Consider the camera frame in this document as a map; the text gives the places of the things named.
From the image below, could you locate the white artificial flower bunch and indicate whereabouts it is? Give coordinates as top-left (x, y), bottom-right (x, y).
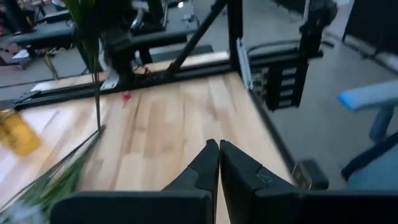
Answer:
top-left (0, 124), bottom-right (107, 224)

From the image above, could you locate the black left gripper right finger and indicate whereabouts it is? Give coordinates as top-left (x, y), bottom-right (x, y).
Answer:
top-left (220, 139), bottom-right (398, 224)

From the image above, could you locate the black equipment rack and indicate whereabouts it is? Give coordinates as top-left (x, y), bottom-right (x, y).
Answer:
top-left (248, 0), bottom-right (340, 112)

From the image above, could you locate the black cabinet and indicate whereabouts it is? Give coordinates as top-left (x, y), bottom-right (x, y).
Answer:
top-left (341, 0), bottom-right (398, 63)

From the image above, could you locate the yellow glass vase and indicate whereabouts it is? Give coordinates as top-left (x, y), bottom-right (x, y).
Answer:
top-left (0, 108), bottom-right (42, 156)

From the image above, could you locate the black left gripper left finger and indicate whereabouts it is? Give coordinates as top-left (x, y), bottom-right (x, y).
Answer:
top-left (50, 138), bottom-right (221, 224)

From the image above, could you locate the grey desk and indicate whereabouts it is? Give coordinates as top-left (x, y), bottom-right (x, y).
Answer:
top-left (11, 20), bottom-right (78, 50)

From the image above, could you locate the blue padded chair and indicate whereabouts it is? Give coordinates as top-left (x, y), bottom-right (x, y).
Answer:
top-left (337, 80), bottom-right (398, 191)

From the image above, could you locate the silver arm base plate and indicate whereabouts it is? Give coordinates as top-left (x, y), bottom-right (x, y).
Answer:
top-left (99, 70), bottom-right (121, 91)

